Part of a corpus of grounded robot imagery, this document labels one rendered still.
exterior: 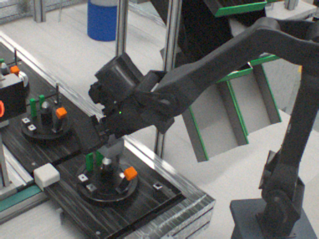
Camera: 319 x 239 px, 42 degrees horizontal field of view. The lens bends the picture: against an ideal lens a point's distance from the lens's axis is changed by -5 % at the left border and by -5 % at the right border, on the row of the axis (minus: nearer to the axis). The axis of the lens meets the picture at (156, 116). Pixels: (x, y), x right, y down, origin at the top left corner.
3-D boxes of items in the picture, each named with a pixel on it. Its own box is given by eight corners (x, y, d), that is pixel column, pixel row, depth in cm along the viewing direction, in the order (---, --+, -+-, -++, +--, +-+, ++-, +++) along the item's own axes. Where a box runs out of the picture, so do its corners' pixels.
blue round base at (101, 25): (131, 35, 183) (133, 3, 174) (101, 45, 174) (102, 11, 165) (108, 23, 192) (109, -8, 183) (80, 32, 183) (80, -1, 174)
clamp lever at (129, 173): (128, 190, 92) (138, 173, 86) (120, 194, 91) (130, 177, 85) (118, 177, 93) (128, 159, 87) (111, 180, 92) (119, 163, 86)
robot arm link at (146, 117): (184, 115, 74) (150, 73, 72) (166, 137, 71) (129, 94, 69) (162, 122, 80) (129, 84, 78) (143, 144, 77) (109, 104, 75)
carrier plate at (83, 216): (181, 197, 98) (182, 191, 96) (96, 250, 84) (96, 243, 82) (114, 143, 111) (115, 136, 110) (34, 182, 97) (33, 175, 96)
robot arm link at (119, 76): (195, 85, 73) (150, 29, 70) (180, 110, 67) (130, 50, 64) (147, 112, 80) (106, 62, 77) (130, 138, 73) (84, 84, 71)
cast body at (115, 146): (124, 151, 89) (125, 124, 85) (108, 160, 87) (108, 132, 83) (99, 131, 94) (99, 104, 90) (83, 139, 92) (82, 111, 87)
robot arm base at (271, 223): (297, 237, 76) (307, 216, 73) (264, 240, 75) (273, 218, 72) (285, 209, 82) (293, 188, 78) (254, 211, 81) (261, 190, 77)
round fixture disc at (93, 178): (151, 188, 96) (151, 182, 95) (100, 217, 88) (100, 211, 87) (111, 155, 104) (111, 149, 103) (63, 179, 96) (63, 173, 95)
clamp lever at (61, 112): (62, 130, 106) (67, 112, 100) (55, 133, 105) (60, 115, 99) (55, 119, 107) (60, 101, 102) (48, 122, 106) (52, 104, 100)
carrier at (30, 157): (111, 140, 112) (112, 99, 105) (31, 178, 98) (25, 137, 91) (61, 98, 126) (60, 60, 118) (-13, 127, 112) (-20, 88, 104)
